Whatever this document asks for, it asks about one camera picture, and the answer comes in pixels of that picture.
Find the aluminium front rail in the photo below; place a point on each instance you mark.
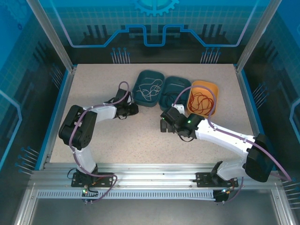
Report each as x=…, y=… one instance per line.
x=152, y=168

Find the black connector block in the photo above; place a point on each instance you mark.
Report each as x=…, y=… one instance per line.
x=86, y=193
x=221, y=195

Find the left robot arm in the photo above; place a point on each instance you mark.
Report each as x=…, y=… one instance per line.
x=105, y=112

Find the teal plastic tray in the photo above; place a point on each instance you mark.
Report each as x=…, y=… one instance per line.
x=180, y=87
x=145, y=103

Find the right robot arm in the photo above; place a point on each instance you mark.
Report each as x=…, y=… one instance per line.
x=222, y=136

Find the grey metal panel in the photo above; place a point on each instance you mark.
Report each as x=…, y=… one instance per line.
x=152, y=212

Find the aluminium frame post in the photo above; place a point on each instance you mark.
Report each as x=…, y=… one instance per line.
x=257, y=35
x=52, y=35

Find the aluminium side rail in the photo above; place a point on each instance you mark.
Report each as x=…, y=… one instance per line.
x=60, y=93
x=250, y=112

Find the orange plastic tray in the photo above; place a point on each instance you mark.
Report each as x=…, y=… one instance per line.
x=204, y=84

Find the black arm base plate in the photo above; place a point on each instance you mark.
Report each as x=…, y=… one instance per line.
x=202, y=179
x=105, y=177

